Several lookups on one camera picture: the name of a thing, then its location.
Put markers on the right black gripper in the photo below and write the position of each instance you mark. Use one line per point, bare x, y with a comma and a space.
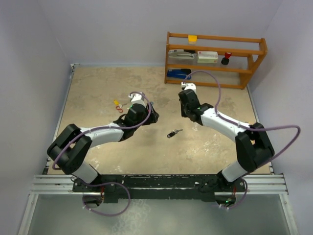
182, 113

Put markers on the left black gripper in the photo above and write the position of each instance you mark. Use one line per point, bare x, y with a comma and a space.
152, 119

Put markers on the silver key black tag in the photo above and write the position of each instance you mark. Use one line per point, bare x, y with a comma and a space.
176, 131

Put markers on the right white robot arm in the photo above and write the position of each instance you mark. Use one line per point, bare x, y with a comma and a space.
253, 148

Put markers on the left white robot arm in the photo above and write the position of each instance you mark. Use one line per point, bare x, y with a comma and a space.
70, 148

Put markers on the blue stapler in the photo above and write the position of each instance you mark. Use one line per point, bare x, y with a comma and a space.
178, 73

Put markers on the wooden shelf rack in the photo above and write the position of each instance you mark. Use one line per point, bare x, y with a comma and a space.
244, 62

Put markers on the white cardboard box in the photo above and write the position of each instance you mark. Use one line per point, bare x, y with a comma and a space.
207, 57

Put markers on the grey stapler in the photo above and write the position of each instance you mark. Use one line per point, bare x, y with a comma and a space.
181, 54

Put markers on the red black stamp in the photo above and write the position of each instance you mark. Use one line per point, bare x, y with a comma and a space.
225, 60

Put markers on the yellow lid jar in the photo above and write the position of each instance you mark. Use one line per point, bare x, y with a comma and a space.
192, 39

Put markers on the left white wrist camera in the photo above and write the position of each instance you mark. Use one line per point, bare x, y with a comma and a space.
137, 98

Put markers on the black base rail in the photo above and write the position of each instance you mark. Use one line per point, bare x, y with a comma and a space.
203, 187

